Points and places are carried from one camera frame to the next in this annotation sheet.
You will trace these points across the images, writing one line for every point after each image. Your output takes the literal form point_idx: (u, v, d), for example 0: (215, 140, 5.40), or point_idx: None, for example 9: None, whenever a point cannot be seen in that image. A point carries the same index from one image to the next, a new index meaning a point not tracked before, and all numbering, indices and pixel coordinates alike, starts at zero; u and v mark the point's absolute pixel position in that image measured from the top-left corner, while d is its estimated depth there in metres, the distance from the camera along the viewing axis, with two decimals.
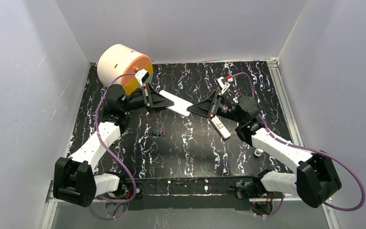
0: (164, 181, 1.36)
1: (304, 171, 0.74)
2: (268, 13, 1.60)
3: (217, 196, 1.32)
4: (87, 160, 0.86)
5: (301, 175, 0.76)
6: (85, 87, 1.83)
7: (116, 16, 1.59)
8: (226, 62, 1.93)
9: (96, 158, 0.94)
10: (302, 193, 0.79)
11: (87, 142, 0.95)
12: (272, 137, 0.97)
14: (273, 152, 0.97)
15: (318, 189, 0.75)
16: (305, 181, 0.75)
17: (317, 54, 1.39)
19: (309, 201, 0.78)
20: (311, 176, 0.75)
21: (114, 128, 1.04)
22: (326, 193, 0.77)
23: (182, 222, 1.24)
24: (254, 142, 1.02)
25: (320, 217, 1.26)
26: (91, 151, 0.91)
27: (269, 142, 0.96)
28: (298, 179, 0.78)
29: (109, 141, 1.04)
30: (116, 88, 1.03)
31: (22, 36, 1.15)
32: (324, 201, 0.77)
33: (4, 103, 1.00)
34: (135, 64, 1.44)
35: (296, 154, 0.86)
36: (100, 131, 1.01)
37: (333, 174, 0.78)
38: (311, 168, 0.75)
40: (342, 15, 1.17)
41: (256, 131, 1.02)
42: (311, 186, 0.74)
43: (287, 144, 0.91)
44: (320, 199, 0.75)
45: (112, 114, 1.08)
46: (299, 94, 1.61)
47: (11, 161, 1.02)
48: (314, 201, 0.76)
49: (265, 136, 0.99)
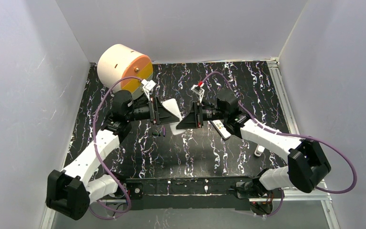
0: (164, 181, 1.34)
1: (296, 159, 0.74)
2: (268, 12, 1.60)
3: (217, 196, 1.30)
4: (80, 175, 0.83)
5: (292, 162, 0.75)
6: (85, 87, 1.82)
7: (117, 16, 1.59)
8: (226, 62, 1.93)
9: (91, 171, 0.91)
10: (294, 180, 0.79)
11: (83, 154, 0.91)
12: (260, 128, 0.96)
14: (263, 143, 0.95)
15: (310, 174, 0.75)
16: (297, 168, 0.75)
17: (317, 54, 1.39)
19: (301, 186, 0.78)
20: (303, 162, 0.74)
21: (112, 138, 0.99)
22: (317, 177, 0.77)
23: (182, 222, 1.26)
24: (244, 134, 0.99)
25: (320, 217, 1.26)
26: (85, 164, 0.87)
27: (258, 133, 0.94)
28: (290, 167, 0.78)
29: (106, 153, 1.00)
30: (125, 94, 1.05)
31: (22, 36, 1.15)
32: (316, 186, 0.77)
33: (4, 103, 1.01)
34: (135, 64, 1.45)
35: (286, 141, 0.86)
36: (97, 141, 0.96)
37: (322, 158, 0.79)
38: (301, 154, 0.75)
40: (342, 15, 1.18)
41: (245, 123, 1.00)
42: (303, 172, 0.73)
43: (277, 134, 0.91)
44: (312, 183, 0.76)
45: (112, 121, 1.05)
46: (299, 94, 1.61)
47: (11, 161, 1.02)
48: (306, 186, 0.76)
49: (253, 127, 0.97)
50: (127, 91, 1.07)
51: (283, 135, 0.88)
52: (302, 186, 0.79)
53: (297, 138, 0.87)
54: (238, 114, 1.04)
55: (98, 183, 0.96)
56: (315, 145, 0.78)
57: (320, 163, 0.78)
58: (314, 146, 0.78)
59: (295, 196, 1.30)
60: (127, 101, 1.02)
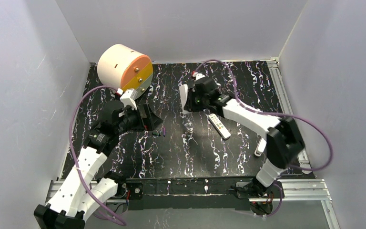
0: (164, 181, 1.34)
1: (272, 136, 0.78)
2: (268, 12, 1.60)
3: (217, 196, 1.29)
4: (65, 209, 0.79)
5: (269, 140, 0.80)
6: (85, 87, 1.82)
7: (117, 16, 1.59)
8: (226, 62, 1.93)
9: (79, 196, 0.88)
10: (272, 156, 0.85)
11: (66, 182, 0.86)
12: (242, 108, 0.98)
14: (242, 121, 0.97)
15: (286, 150, 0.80)
16: (274, 145, 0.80)
17: (317, 54, 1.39)
19: (278, 162, 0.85)
20: (279, 140, 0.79)
21: (96, 157, 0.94)
22: (293, 154, 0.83)
23: (183, 222, 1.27)
24: (226, 113, 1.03)
25: (320, 217, 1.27)
26: (70, 195, 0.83)
27: (238, 112, 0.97)
28: (268, 143, 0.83)
29: (93, 172, 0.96)
30: (115, 104, 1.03)
31: (21, 36, 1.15)
32: (290, 161, 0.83)
33: (4, 103, 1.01)
34: (135, 64, 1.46)
35: (265, 120, 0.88)
36: (81, 165, 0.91)
37: (299, 135, 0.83)
38: (279, 132, 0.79)
40: (342, 15, 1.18)
41: (227, 103, 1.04)
42: (279, 149, 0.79)
43: (257, 112, 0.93)
44: (288, 159, 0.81)
45: (96, 135, 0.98)
46: (299, 94, 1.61)
47: (11, 161, 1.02)
48: (281, 161, 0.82)
49: (236, 107, 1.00)
50: (116, 101, 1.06)
51: (262, 114, 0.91)
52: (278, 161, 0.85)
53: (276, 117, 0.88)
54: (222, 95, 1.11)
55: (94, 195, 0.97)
56: (292, 123, 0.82)
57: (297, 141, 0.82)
58: (291, 124, 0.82)
59: (295, 196, 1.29)
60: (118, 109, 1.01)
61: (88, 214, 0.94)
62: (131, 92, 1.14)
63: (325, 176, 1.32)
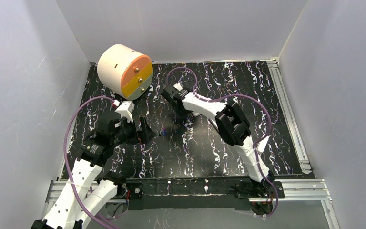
0: (164, 181, 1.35)
1: (220, 119, 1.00)
2: (268, 12, 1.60)
3: (217, 196, 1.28)
4: (61, 224, 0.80)
5: (218, 122, 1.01)
6: (85, 87, 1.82)
7: (117, 16, 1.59)
8: (226, 62, 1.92)
9: (75, 209, 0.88)
10: (225, 137, 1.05)
11: (62, 196, 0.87)
12: (197, 98, 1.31)
14: (199, 110, 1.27)
15: (231, 129, 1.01)
16: (222, 126, 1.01)
17: (317, 54, 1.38)
19: (229, 141, 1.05)
20: (226, 121, 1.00)
21: (90, 171, 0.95)
22: (240, 132, 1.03)
23: (182, 222, 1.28)
24: (186, 105, 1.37)
25: (320, 217, 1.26)
26: (65, 210, 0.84)
27: (194, 102, 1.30)
28: (219, 127, 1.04)
29: (89, 184, 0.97)
30: (112, 114, 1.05)
31: (22, 36, 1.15)
32: (240, 139, 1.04)
33: (4, 103, 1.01)
34: (135, 64, 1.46)
35: (214, 107, 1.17)
36: (75, 179, 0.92)
37: (242, 116, 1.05)
38: (224, 116, 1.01)
40: (342, 15, 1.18)
41: (185, 97, 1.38)
42: (225, 128, 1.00)
43: (207, 101, 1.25)
44: (235, 137, 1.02)
45: (88, 146, 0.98)
46: (299, 94, 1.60)
47: (11, 162, 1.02)
48: (231, 140, 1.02)
49: (192, 98, 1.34)
50: (113, 112, 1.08)
51: (211, 102, 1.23)
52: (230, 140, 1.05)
53: (222, 103, 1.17)
54: (181, 90, 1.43)
55: (92, 202, 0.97)
56: (235, 107, 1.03)
57: (241, 121, 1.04)
58: (234, 107, 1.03)
59: (295, 196, 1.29)
60: (114, 120, 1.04)
61: (87, 220, 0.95)
62: (129, 104, 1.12)
63: (326, 176, 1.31)
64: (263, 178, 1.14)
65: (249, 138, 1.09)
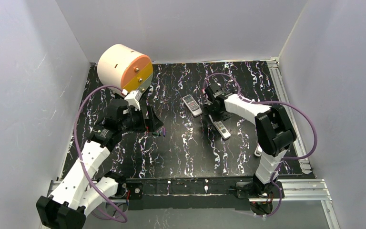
0: (164, 181, 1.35)
1: (260, 119, 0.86)
2: (268, 12, 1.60)
3: (217, 196, 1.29)
4: (68, 200, 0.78)
5: (259, 124, 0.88)
6: (85, 87, 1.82)
7: (117, 16, 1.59)
8: (226, 62, 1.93)
9: (81, 190, 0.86)
10: (262, 143, 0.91)
11: (70, 173, 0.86)
12: (239, 99, 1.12)
14: (241, 112, 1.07)
15: (273, 135, 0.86)
16: (262, 129, 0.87)
17: (317, 54, 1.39)
19: (267, 147, 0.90)
20: (267, 124, 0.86)
21: (100, 151, 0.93)
22: (282, 140, 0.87)
23: (182, 222, 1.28)
24: (227, 106, 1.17)
25: (320, 217, 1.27)
26: (73, 187, 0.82)
27: (236, 103, 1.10)
28: (258, 129, 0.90)
29: (96, 166, 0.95)
30: (120, 100, 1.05)
31: (21, 36, 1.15)
32: (280, 148, 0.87)
33: (4, 103, 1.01)
34: (135, 64, 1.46)
35: (257, 109, 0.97)
36: (84, 158, 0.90)
37: (288, 124, 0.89)
38: (267, 118, 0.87)
40: (342, 15, 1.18)
41: (228, 97, 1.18)
42: (266, 130, 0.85)
43: (250, 103, 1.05)
44: (275, 144, 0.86)
45: (99, 130, 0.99)
46: (299, 94, 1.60)
47: (11, 162, 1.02)
48: (270, 146, 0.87)
49: (235, 99, 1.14)
50: (122, 99, 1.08)
51: (256, 104, 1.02)
52: (268, 148, 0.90)
53: (267, 106, 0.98)
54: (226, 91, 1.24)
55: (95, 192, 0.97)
56: (281, 111, 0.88)
57: (285, 130, 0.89)
58: (279, 111, 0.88)
59: (295, 196, 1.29)
60: (123, 107, 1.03)
61: (89, 209, 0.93)
62: (136, 93, 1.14)
63: (325, 176, 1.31)
64: (269, 181, 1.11)
65: (285, 151, 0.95)
